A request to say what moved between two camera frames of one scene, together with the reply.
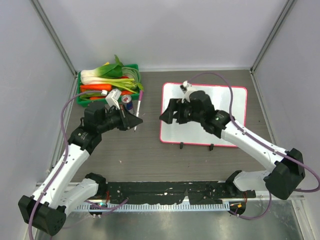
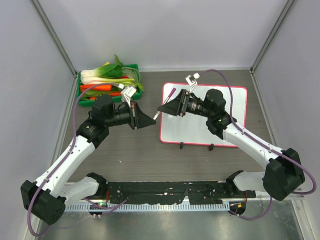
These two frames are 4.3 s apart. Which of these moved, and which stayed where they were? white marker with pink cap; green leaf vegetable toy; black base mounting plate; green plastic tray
Moved: white marker with pink cap
Stayed: green leaf vegetable toy; green plastic tray; black base mounting plate
